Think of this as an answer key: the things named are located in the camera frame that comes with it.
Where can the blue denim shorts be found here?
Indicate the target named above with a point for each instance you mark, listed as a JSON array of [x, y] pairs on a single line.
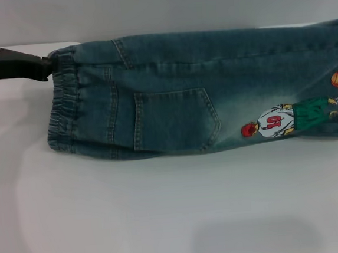
[[184, 101]]

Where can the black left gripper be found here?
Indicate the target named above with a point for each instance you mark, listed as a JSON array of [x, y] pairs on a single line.
[[15, 66]]

